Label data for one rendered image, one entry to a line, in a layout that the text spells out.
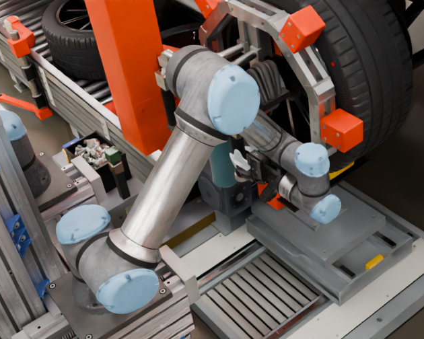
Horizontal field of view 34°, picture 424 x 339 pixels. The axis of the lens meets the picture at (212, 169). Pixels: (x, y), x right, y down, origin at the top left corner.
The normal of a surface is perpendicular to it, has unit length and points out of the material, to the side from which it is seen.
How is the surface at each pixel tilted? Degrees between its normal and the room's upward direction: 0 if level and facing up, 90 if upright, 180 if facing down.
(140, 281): 95
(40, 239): 90
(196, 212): 0
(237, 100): 85
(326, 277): 0
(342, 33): 47
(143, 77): 90
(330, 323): 0
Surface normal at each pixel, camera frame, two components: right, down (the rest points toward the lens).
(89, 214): -0.22, -0.81
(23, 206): 0.57, 0.47
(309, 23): 0.22, -0.36
